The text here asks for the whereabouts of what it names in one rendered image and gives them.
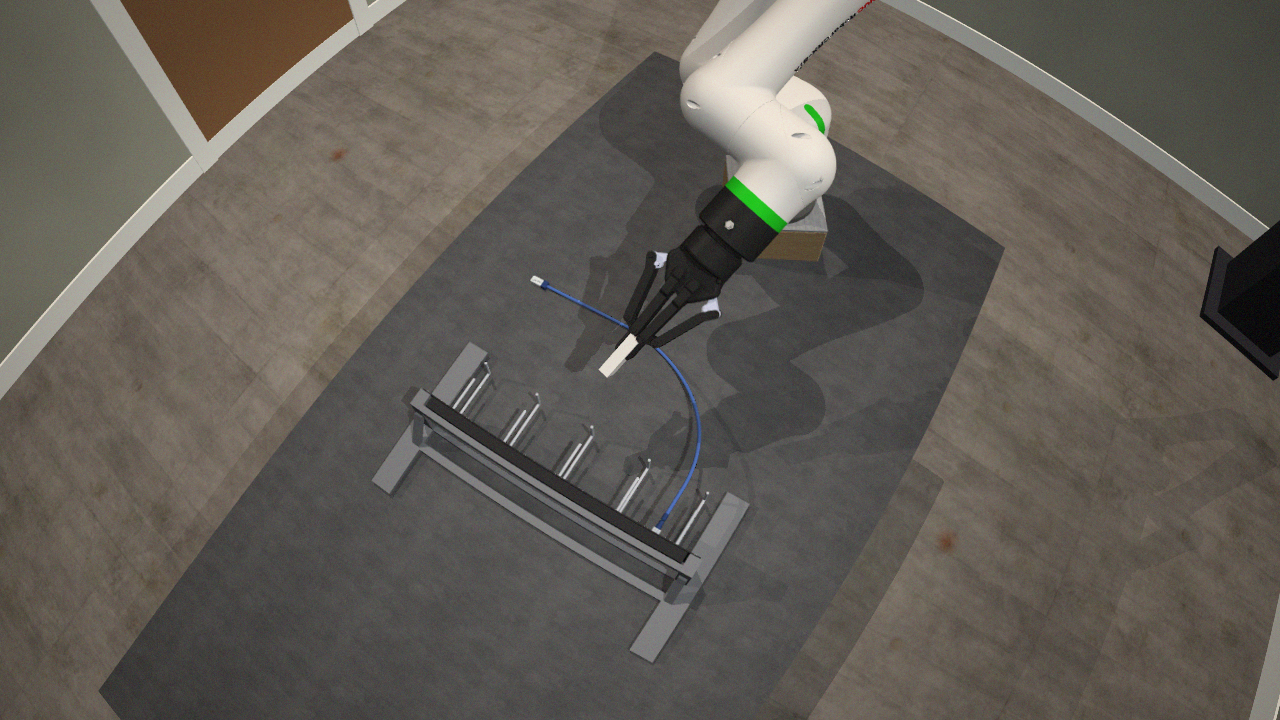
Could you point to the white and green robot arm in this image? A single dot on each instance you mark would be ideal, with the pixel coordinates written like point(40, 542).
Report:
point(784, 162)

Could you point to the blue patch cord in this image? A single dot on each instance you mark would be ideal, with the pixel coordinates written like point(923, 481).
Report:
point(666, 514)

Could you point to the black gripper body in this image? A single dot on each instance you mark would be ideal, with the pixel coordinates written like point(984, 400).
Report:
point(707, 261)

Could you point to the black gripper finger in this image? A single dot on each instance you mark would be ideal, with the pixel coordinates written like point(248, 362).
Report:
point(710, 311)
point(654, 261)

